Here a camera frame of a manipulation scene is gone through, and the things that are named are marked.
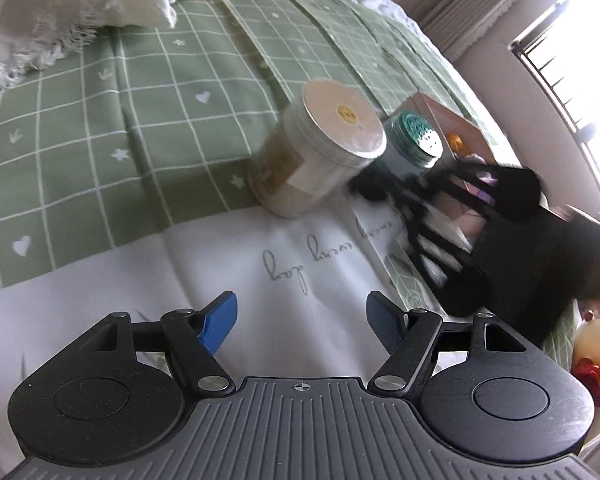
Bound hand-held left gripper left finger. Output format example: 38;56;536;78
87;291;239;396

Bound beige curtain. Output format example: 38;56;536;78
410;0;582;62

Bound purple soft item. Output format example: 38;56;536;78
460;155;499;207

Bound white fringed cloth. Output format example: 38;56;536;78
0;0;227;99

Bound pink cardboard box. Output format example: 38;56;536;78
394;92;557;273

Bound green lid glass jar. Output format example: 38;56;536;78
384;110;444;182

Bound barred window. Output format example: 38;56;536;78
509;0;600;227

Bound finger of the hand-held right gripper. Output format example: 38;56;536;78
347;160;544;222
402;205;494;319

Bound yellow bottle with red beads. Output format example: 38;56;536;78
572;310;600;409

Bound floral label clear jar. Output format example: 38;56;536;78
247;77;387;219

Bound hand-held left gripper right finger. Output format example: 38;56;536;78
366;290;524;397

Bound green white printed quilt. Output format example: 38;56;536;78
0;0;581;467

